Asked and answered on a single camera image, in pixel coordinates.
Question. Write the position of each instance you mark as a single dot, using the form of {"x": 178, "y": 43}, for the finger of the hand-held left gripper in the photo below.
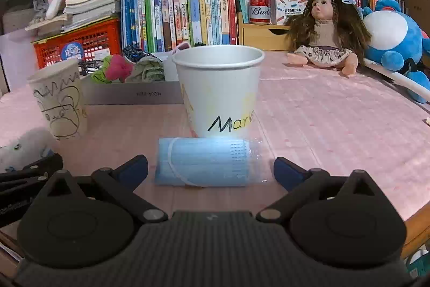
{"x": 33, "y": 169}

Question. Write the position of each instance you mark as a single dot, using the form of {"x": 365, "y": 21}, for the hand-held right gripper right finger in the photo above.
{"x": 288, "y": 171}

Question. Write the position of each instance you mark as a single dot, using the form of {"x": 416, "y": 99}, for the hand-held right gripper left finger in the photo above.
{"x": 132, "y": 171}

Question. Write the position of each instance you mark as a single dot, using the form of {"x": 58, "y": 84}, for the blue face mask pack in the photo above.
{"x": 208, "y": 162}

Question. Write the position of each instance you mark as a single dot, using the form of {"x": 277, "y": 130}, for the white shallow box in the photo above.
{"x": 134, "y": 93}

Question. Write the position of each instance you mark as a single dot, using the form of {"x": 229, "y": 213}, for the green striped cloth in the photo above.
{"x": 149, "y": 70}

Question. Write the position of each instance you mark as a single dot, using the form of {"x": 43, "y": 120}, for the green cloth with pink bow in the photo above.
{"x": 117, "y": 68}

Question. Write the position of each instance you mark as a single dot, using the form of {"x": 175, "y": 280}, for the dark patterned cloth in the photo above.
{"x": 134, "y": 53}

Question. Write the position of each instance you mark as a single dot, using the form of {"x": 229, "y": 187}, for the pink tablecloth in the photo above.
{"x": 336, "y": 139}

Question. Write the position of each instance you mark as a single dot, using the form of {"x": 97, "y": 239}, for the doodled paper cup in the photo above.
{"x": 58, "y": 98}

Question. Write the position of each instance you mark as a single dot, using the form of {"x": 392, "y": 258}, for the white paper cup with handwriting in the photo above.
{"x": 218, "y": 88}

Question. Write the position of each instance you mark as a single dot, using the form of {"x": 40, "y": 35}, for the wooden drawer box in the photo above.
{"x": 262, "y": 38}

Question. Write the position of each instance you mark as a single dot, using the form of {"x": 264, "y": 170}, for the red plastic crate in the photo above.
{"x": 97, "y": 38}

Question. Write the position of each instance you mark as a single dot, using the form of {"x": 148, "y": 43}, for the white rod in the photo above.
{"x": 386, "y": 71}

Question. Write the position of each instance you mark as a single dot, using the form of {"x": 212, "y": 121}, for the brown-haired doll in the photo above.
{"x": 331, "y": 31}

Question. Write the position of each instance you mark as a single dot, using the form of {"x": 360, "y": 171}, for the small white printed carton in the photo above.
{"x": 289, "y": 9}

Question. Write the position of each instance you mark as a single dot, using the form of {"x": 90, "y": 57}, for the grey cloth toy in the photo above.
{"x": 40, "y": 4}

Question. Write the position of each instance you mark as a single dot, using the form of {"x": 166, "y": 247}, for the red drink can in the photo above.
{"x": 259, "y": 6}

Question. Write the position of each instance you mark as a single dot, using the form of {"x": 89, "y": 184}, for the stack of worn books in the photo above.
{"x": 94, "y": 1}

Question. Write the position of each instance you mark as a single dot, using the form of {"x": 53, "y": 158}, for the blue and white plush toy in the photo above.
{"x": 396, "y": 34}

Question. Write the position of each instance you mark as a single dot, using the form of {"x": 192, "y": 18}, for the brown cardboard sheet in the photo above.
{"x": 418, "y": 8}

